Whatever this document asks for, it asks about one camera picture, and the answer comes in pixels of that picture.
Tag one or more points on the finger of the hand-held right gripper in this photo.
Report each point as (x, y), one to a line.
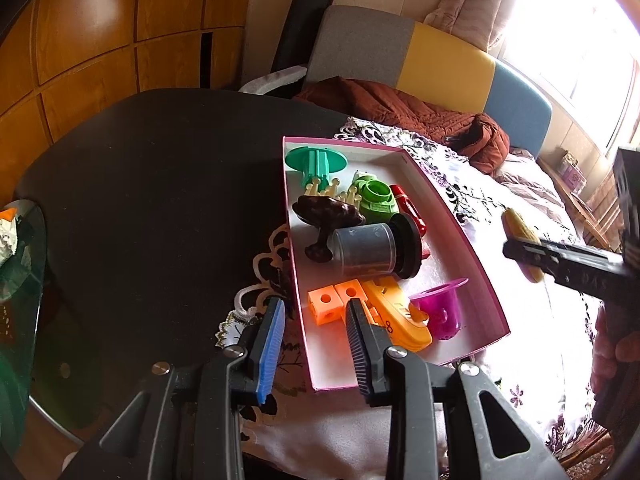
(575, 270)

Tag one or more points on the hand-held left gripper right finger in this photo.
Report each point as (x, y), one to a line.
(359, 345)

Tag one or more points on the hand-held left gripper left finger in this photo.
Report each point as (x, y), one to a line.
(270, 345)

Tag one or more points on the orange plastic toy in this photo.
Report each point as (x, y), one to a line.
(400, 320)

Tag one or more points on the orange holed building block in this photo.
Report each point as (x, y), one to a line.
(325, 302)

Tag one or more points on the yellow oval wooden piece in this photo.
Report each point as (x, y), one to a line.
(520, 227)

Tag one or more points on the magenta plastic cup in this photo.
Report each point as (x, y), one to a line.
(440, 310)

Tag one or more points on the clear jar with black lid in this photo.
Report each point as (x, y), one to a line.
(365, 247)

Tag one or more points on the white tray with pink rim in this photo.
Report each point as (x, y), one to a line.
(450, 260)

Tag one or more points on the brown wooden massage comb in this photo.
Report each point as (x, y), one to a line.
(325, 210)

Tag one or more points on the red capsule case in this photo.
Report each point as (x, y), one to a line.
(407, 205)

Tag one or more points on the green plug-in device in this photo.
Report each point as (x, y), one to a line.
(377, 197)

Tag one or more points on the teal plastic spool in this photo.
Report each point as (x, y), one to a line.
(315, 160)

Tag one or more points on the person's right hand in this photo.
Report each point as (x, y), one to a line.
(607, 345)

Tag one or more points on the wooden bedside table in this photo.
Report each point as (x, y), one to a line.
(595, 210)

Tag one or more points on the purple patterned box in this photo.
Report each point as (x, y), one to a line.
(572, 172)

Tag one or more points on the pink quilt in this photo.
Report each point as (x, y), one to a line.
(535, 185)

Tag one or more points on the window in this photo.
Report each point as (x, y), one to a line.
(575, 35)

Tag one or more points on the grey yellow blue headboard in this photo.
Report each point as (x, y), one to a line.
(450, 60)

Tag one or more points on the brown quilted jacket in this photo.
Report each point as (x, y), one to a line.
(400, 110)

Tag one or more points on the glass side table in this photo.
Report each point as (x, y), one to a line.
(25, 335)

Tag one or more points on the beige curtain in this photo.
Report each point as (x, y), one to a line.
(475, 0)

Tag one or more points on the white chair armrest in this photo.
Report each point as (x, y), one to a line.
(275, 77)

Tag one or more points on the crumpled patterned packet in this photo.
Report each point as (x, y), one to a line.
(7, 235)

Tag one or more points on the black rolled mat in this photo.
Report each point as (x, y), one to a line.
(300, 25)

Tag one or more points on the wooden wardrobe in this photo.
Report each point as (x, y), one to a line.
(100, 35)

